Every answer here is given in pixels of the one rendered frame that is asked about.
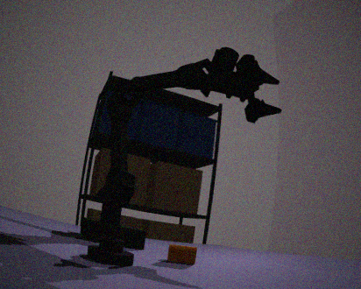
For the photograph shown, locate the orange knob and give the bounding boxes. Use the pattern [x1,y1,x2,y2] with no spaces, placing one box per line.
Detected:
[167,244,197,264]

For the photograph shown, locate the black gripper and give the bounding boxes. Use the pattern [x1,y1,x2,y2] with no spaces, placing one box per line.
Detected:
[221,54,281,123]

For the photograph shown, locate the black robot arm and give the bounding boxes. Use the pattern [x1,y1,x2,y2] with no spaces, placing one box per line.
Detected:
[96,47,239,227]

